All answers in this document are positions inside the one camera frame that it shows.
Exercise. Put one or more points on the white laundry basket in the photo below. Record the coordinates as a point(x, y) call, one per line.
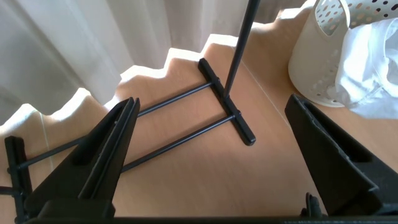
point(311, 62)

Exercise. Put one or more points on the white printed t-shirt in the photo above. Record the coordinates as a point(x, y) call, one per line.
point(367, 68)

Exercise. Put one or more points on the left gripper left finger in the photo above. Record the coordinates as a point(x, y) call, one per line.
point(62, 193)

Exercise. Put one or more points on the beige curtain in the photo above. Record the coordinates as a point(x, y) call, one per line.
point(46, 46)

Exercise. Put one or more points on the black clothes rack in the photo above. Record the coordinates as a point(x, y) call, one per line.
point(228, 105)

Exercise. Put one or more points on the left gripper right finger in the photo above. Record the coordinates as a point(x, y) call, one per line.
point(339, 186)

